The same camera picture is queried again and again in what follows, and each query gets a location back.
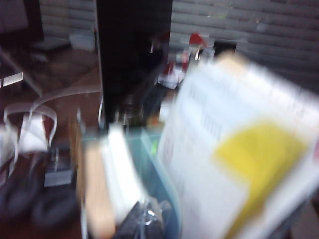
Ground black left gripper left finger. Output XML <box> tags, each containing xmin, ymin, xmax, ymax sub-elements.
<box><xmin>117</xmin><ymin>201</ymin><xmax>150</xmax><ymax>239</ymax></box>

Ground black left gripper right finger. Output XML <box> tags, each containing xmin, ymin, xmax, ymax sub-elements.
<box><xmin>149</xmin><ymin>200</ymin><xmax>172</xmax><ymax>239</ymax></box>

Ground orange Human Compatible book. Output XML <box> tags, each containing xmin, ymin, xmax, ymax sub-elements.
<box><xmin>83</xmin><ymin>145</ymin><xmax>118</xmax><ymax>239</ymax></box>

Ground yellow paperback book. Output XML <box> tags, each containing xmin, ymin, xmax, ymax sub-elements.
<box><xmin>101</xmin><ymin>123</ymin><xmax>149</xmax><ymax>226</ymax></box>

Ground light blue desk bookshelf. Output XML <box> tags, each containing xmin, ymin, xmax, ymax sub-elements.
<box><xmin>79</xmin><ymin>124</ymin><xmax>190</xmax><ymax>239</ymax></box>

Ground black over-ear headphones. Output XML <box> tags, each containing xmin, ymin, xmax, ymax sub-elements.
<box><xmin>0</xmin><ymin>149</ymin><xmax>80</xmax><ymax>228</ymax></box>

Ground stack of leaning documents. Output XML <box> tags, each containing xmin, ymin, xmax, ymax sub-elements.
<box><xmin>157</xmin><ymin>53</ymin><xmax>319</xmax><ymax>239</ymax></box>

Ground black computer monitor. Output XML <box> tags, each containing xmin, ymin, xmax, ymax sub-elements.
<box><xmin>96</xmin><ymin>0</ymin><xmax>174</xmax><ymax>125</ymax></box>

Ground tan manila envelope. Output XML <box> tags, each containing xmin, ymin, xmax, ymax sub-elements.
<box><xmin>214</xmin><ymin>51</ymin><xmax>250</xmax><ymax>68</ymax></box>

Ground red rounded cap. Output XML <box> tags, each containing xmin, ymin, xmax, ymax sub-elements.
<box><xmin>188</xmin><ymin>31</ymin><xmax>210</xmax><ymax>49</ymax></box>

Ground white window blinds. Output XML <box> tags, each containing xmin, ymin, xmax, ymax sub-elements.
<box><xmin>39</xmin><ymin>0</ymin><xmax>319</xmax><ymax>83</ymax></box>

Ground white cable bundle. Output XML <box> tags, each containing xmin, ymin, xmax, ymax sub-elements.
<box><xmin>0</xmin><ymin>84</ymin><xmax>103</xmax><ymax>185</ymax></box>

